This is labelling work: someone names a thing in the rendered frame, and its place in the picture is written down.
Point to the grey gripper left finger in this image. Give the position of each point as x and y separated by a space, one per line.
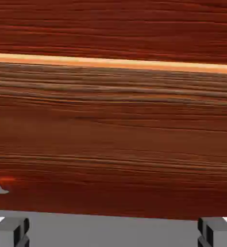
7 233

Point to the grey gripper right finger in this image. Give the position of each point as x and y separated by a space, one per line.
219 233

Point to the dark wood cabinet door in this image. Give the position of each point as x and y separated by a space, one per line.
113 27
113 139

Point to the dark red wood cabinet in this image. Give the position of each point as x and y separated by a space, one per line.
113 64

